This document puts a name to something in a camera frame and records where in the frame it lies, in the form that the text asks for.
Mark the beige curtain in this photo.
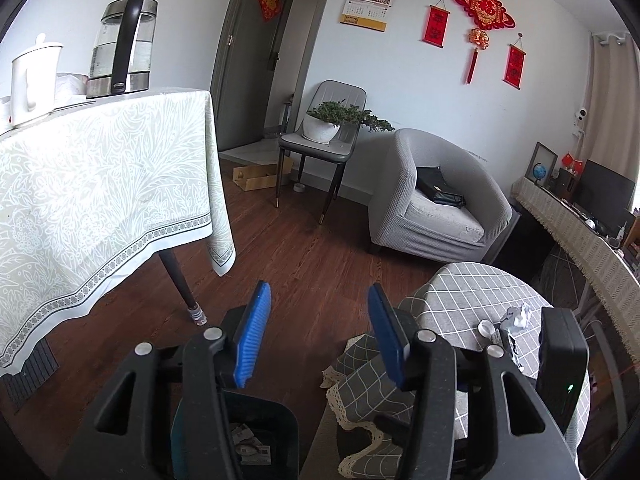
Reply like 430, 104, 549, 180
580, 35, 640, 211

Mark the wall calendar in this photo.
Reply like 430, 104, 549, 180
340, 0, 397, 32

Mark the dark television cabinet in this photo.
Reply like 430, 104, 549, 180
492, 205, 606, 326

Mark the white plastic bag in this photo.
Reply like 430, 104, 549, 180
54, 72, 91, 97

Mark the glass electric kettle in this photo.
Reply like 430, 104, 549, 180
86, 0, 160, 100

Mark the pale patterned tablecloth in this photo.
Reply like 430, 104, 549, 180
0, 89, 237, 378

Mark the black bag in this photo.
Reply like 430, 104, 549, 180
416, 165, 467, 209

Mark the grey armchair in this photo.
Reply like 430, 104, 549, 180
367, 128, 514, 263

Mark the red knot wall ornament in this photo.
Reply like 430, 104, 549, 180
452, 0, 516, 86

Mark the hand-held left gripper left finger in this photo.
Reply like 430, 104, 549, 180
55, 280, 273, 480

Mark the grey dining chair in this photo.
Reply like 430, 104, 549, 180
274, 80, 367, 225

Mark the crumpled white paper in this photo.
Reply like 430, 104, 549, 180
499, 304, 532, 333

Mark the white jug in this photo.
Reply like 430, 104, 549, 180
10, 34, 64, 128

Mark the cardboard box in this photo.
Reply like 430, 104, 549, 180
232, 162, 282, 192

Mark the clear printed wrapper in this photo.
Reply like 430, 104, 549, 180
506, 334, 525, 372

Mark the grey checked tablecloth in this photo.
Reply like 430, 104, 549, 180
320, 261, 593, 480

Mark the grey door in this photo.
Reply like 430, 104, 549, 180
210, 0, 298, 152

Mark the black table leg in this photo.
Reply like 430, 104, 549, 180
159, 249, 201, 311

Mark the black television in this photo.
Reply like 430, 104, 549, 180
575, 159, 638, 241

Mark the wooden picture frame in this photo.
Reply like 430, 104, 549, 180
529, 141, 559, 188

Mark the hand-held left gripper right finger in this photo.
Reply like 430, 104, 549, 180
367, 282, 581, 480

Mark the teal trash bin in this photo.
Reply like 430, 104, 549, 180
170, 387, 301, 480

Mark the cream lace cabinet runner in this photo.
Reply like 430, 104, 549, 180
511, 176, 640, 346

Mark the grey striped floor mat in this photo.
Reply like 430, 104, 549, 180
0, 337, 60, 416

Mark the red wall scroll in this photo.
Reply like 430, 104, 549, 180
422, 0, 451, 50
503, 33, 527, 91

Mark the potted plant in white pot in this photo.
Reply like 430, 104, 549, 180
302, 101, 396, 144

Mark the brown wooden box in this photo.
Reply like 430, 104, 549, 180
556, 167, 577, 197

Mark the pile of paper scraps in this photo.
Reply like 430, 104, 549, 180
229, 422, 273, 466

